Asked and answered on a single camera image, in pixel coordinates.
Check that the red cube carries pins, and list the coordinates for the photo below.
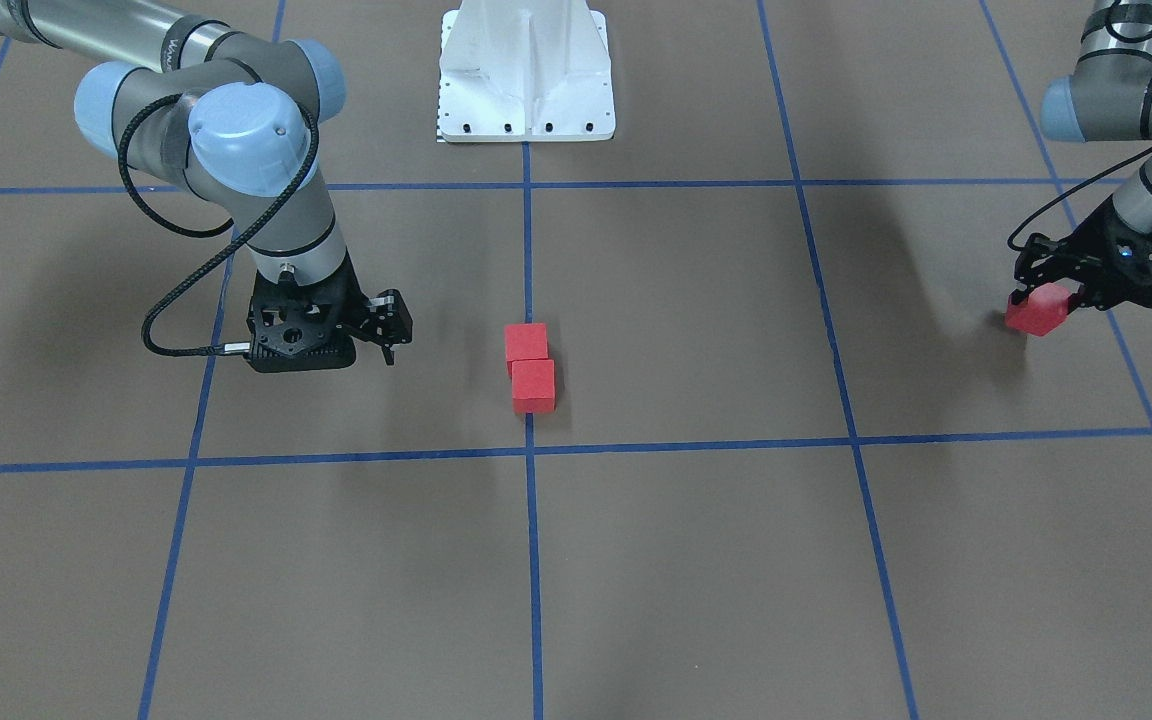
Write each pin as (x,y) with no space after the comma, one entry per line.
(1038,311)
(526,342)
(533,386)

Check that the white pedestal column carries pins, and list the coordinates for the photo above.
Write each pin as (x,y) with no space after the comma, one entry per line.
(525,72)

